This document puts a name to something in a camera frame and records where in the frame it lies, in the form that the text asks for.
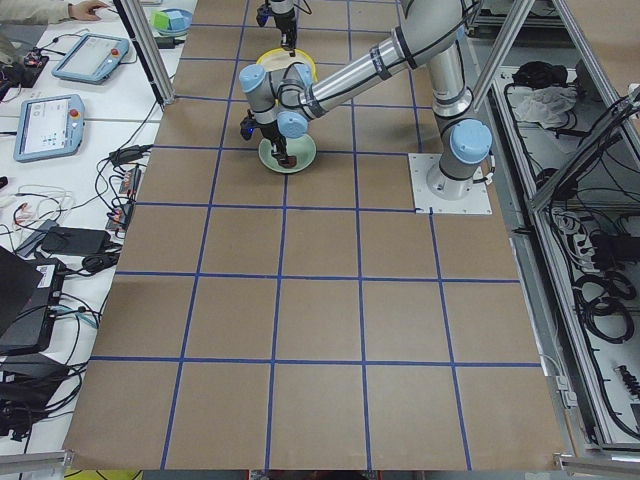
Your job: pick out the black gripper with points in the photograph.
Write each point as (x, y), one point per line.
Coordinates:
(270, 131)
(284, 21)

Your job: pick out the yellow top steamer layer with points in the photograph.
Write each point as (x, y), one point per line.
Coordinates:
(280, 58)

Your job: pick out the brown steamed bun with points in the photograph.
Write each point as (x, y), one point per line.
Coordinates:
(288, 162)

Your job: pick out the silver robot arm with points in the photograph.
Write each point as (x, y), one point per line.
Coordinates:
(306, 9)
(283, 102)

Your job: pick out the person's hand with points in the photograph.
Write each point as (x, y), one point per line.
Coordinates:
(89, 10)

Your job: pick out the light green plate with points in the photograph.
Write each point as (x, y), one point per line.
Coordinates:
(302, 148)

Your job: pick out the blue foam block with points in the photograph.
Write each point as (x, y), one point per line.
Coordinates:
(177, 20)

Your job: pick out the blue plate with blocks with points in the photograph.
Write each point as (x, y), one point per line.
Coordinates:
(169, 32)

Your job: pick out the green foam block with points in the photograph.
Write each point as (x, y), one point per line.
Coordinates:
(160, 20)

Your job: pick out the blue teach pendant far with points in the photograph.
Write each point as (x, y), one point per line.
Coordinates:
(92, 59)

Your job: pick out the blue teach pendant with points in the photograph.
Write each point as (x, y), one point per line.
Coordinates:
(49, 128)
(92, 59)

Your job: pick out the black power adapter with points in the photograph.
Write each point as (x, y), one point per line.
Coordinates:
(75, 241)

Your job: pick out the blue teach pendant near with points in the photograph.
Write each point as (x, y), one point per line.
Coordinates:
(49, 128)

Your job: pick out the white crumpled cloth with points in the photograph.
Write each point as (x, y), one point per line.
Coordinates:
(547, 107)

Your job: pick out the black laptop computer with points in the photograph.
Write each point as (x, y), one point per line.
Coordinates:
(30, 289)

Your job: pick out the aluminium frame post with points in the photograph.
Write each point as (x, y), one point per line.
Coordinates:
(139, 31)

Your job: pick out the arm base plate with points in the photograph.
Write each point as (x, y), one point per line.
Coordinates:
(434, 193)

